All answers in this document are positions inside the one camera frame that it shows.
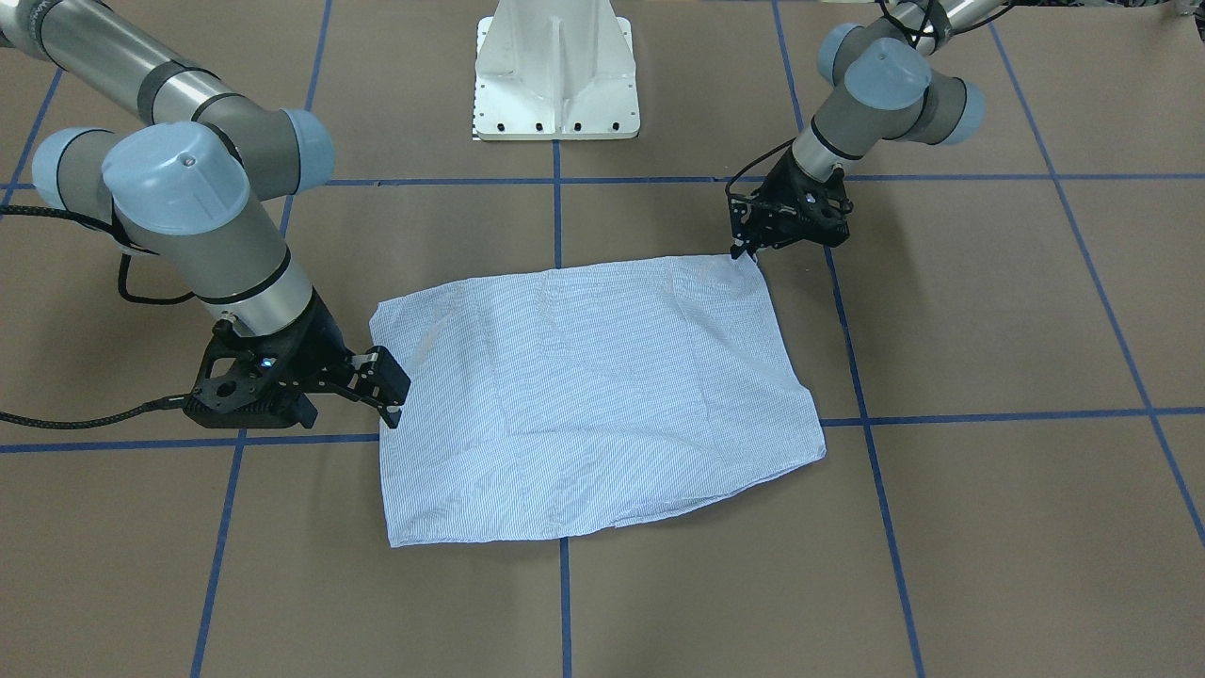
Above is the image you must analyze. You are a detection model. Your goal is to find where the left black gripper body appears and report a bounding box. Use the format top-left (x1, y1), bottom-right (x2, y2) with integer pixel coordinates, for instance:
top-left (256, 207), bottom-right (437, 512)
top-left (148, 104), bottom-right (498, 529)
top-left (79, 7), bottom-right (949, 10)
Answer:
top-left (752, 151), bottom-right (853, 250)

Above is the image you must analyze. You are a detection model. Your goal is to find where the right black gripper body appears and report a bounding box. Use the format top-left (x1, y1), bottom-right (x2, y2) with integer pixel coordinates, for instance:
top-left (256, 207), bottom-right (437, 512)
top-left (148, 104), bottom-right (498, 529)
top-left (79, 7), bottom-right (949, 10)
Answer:
top-left (211, 291), bottom-right (364, 402)

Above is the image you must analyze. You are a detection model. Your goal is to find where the blue striped button shirt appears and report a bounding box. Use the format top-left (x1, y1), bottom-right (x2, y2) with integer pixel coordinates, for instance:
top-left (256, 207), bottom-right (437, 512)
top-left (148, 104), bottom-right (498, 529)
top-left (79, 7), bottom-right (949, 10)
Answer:
top-left (370, 254), bottom-right (827, 548)

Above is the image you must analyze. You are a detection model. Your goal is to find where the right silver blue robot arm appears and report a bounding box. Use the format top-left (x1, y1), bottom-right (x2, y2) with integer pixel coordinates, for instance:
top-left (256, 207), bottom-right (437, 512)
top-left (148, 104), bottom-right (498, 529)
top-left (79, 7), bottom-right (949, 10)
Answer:
top-left (2, 1), bottom-right (410, 430)

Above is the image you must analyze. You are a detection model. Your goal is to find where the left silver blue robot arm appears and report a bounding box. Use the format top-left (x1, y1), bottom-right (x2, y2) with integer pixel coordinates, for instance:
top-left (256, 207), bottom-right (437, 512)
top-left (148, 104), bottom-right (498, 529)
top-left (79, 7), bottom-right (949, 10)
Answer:
top-left (725, 1), bottom-right (1011, 259)

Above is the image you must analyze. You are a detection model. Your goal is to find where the brown table cover mat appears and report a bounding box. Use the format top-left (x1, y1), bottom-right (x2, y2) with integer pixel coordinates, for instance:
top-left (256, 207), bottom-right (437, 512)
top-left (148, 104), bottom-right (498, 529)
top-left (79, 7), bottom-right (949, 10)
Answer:
top-left (2, 1), bottom-right (1204, 677)

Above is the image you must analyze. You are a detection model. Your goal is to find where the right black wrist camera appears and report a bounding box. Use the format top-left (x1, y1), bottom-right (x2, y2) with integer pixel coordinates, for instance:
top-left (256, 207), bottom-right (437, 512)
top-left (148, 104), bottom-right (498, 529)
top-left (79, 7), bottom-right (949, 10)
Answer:
top-left (184, 347), bottom-right (318, 429)

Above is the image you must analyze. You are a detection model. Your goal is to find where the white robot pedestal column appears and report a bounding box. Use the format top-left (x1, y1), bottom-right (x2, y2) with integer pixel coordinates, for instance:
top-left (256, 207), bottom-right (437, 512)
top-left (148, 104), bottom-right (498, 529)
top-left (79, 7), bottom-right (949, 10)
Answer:
top-left (474, 1), bottom-right (642, 141)

